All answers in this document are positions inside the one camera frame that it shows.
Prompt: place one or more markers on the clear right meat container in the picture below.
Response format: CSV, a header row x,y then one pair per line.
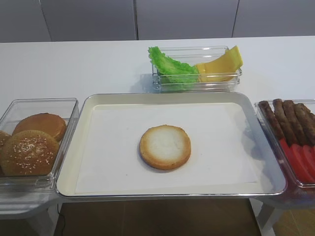
x,y
310,104

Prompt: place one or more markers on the white metal serving tray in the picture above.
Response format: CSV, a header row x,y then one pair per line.
x,y
271,180

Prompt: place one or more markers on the leftmost brown meat patty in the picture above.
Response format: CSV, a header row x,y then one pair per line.
x,y
273,122

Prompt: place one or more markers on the white paper tray liner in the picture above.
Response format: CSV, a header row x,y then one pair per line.
x,y
220,151

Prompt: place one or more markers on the yellow cheese slices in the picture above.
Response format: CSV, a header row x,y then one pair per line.
x,y
222,68

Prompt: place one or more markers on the brown meat patty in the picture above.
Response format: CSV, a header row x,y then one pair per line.
x,y
306,121
273,122
298,136
284,123

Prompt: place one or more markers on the red tomato slice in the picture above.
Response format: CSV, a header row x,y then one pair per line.
x,y
309,159
297,149
291,157

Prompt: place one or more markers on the bottom bun half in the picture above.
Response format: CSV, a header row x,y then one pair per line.
x,y
165,147

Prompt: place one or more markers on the plain brown bun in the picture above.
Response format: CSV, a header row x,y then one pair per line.
x,y
51,124

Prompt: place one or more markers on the bun at left edge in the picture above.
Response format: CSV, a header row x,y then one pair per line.
x,y
3,138

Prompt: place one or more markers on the sesame seed top bun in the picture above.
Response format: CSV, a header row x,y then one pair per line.
x,y
28,153

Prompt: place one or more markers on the clear left bun container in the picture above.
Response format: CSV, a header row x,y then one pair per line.
x,y
67,109

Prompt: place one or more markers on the clear lettuce cheese container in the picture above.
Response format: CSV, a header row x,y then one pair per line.
x,y
193,56

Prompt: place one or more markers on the green lettuce leaf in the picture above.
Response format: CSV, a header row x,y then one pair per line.
x,y
173,70

